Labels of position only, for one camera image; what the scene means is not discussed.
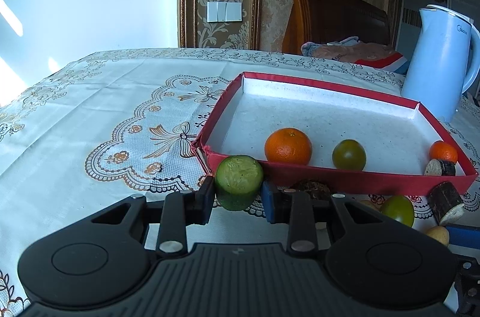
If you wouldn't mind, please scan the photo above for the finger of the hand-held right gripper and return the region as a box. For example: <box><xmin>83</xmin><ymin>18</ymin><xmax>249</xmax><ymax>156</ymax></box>
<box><xmin>448</xmin><ymin>225</ymin><xmax>480</xmax><ymax>316</ymax></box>

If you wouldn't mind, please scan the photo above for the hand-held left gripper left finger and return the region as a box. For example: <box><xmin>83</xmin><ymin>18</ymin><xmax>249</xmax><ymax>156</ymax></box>
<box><xmin>94</xmin><ymin>176</ymin><xmax>215</xmax><ymax>257</ymax></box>

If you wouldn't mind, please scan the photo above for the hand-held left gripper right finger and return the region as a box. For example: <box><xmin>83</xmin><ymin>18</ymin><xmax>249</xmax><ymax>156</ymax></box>
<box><xmin>261</xmin><ymin>181</ymin><xmax>391</xmax><ymax>255</ymax></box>

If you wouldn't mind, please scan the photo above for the small tan longan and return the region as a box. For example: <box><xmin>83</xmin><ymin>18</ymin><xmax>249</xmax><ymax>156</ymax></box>
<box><xmin>425</xmin><ymin>226</ymin><xmax>450</xmax><ymax>246</ymax></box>

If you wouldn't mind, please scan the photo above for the green cucumber piece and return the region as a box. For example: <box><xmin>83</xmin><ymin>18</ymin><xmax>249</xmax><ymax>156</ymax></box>
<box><xmin>214</xmin><ymin>155</ymin><xmax>264</xmax><ymax>212</ymax></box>

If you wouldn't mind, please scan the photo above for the orange tangerine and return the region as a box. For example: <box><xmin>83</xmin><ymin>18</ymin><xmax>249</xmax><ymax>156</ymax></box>
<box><xmin>429</xmin><ymin>140</ymin><xmax>459</xmax><ymax>164</ymax></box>
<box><xmin>264</xmin><ymin>128</ymin><xmax>313</xmax><ymax>166</ymax></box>

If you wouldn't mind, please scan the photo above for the green tangerine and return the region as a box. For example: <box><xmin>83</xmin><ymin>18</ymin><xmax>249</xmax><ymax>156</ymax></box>
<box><xmin>380</xmin><ymin>195</ymin><xmax>416</xmax><ymax>228</ymax></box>
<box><xmin>332</xmin><ymin>139</ymin><xmax>367</xmax><ymax>171</ymax></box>

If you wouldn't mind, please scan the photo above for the red shallow cardboard box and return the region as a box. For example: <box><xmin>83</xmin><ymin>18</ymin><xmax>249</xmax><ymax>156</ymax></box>
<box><xmin>191</xmin><ymin>72</ymin><xmax>479</xmax><ymax>197</ymax></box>

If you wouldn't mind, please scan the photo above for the brown dried round fruit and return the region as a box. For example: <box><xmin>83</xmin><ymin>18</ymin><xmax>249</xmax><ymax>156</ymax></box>
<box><xmin>290</xmin><ymin>180</ymin><xmax>331</xmax><ymax>201</ymax></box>

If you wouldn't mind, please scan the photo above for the light blue electric kettle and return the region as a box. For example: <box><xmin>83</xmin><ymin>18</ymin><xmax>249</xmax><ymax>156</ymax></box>
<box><xmin>400</xmin><ymin>4</ymin><xmax>480</xmax><ymax>123</ymax></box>

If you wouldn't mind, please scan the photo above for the folded cloth on chair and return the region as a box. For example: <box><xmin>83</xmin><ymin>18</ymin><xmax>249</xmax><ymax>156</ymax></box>
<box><xmin>301</xmin><ymin>36</ymin><xmax>409</xmax><ymax>75</ymax></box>

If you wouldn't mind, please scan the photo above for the wooden bed headboard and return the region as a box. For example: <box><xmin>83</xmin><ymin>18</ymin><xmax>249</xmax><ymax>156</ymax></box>
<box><xmin>282</xmin><ymin>0</ymin><xmax>392</xmax><ymax>55</ymax></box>

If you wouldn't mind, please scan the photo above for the white wall light switch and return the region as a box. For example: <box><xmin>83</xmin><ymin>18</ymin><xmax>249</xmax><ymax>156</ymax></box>
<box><xmin>207</xmin><ymin>1</ymin><xmax>243</xmax><ymax>22</ymax></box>

